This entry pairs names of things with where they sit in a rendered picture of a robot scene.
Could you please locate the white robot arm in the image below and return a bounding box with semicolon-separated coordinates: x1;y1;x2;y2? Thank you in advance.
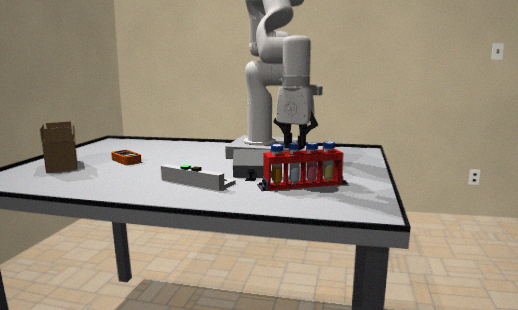
244;0;323;145

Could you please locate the red tube rack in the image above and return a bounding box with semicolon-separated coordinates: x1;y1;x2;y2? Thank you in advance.
264;148;343;191

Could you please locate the brown cardboard box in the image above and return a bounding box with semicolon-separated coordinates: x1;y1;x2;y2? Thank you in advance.
40;121;77;173

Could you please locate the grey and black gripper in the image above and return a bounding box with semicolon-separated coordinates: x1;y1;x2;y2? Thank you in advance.
274;86;318;150

